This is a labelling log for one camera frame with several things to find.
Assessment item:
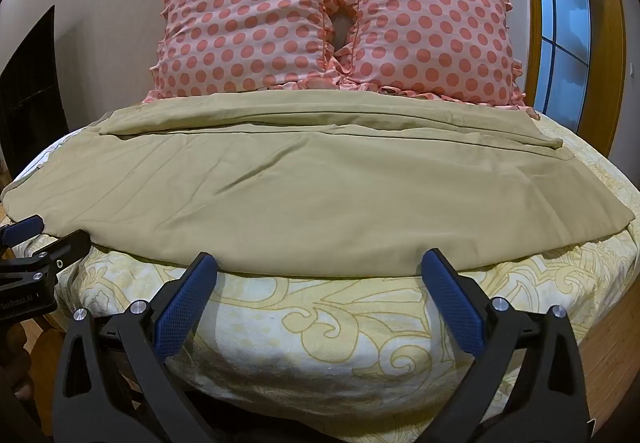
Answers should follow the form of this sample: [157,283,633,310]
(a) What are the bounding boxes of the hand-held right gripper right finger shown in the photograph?
[421,248,597,443]

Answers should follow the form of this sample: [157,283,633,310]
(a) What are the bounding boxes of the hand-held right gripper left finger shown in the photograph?
[52,252,219,443]

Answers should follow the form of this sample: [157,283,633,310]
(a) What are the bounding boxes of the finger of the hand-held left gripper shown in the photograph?
[0,216,45,249]
[20,229,93,281]

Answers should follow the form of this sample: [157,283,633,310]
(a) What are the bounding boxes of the yellow floral patterned bed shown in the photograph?
[10,91,640,419]

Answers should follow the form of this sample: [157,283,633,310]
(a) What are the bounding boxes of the pink polka dot pillow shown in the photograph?
[330,0,527,106]
[149,0,346,100]

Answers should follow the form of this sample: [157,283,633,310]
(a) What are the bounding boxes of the wooden framed window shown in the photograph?
[518,0,628,158]

